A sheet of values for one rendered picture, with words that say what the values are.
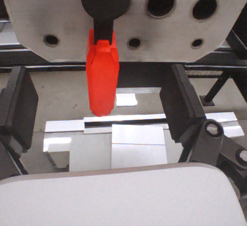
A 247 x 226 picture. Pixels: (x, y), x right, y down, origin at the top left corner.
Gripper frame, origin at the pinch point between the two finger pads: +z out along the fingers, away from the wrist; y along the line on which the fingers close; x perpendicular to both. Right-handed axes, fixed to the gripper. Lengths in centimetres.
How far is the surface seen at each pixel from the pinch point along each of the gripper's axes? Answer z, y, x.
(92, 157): 2.5, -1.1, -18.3
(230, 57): 31, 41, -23
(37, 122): 68, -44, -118
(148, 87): 7.0, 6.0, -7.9
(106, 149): 3.6, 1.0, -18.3
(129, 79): 7.0, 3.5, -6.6
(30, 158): 7.5, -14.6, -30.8
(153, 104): 81, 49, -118
